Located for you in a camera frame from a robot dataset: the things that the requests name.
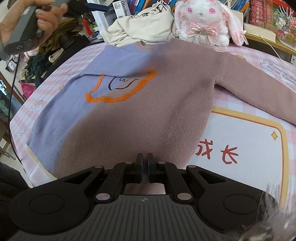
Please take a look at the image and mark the olive green cloth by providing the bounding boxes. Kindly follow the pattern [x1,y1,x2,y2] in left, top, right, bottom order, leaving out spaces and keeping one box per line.
[38,18,83,54]

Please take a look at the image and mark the cream canvas tote bag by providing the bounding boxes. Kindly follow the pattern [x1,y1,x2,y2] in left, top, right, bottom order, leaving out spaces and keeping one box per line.
[101,1,175,47]

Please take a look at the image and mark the pink white bunny plush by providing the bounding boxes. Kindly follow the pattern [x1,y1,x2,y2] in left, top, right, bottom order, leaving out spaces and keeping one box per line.
[174,0,248,47]

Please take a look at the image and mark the white barcode box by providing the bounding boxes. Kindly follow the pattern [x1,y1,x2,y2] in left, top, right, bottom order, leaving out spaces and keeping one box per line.
[112,1,130,19]

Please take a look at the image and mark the wooden bookshelf with books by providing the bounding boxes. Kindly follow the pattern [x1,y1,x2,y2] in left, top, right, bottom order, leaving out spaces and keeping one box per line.
[87,0,296,56]

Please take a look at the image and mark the pink checkered table mat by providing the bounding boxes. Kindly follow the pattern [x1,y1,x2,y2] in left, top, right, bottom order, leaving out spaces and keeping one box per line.
[10,43,295,203]

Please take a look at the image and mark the person's left hand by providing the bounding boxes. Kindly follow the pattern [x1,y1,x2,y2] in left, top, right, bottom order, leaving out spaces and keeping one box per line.
[1,0,68,48]

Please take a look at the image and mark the mauve and lilac knit sweater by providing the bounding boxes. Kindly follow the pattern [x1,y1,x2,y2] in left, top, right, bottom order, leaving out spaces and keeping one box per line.
[27,39,295,178]

